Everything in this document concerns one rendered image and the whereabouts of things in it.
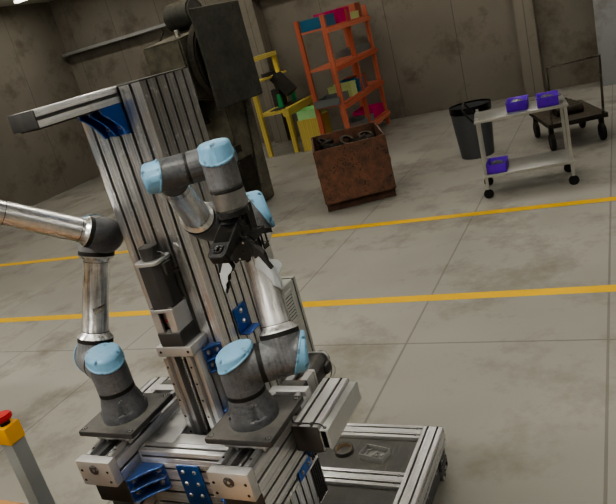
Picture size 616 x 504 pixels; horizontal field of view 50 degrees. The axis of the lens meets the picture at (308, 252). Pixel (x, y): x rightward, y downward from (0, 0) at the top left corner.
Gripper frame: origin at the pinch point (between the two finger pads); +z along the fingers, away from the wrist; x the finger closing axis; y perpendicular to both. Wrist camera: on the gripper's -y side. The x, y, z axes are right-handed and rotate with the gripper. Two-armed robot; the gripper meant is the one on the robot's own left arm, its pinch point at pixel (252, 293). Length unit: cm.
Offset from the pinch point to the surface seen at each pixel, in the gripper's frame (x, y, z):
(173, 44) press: 386, 556, -72
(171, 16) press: 411, 605, -105
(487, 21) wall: 126, 1104, 16
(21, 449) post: 127, 14, 63
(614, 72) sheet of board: -62, 1052, 134
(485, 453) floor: -6, 137, 152
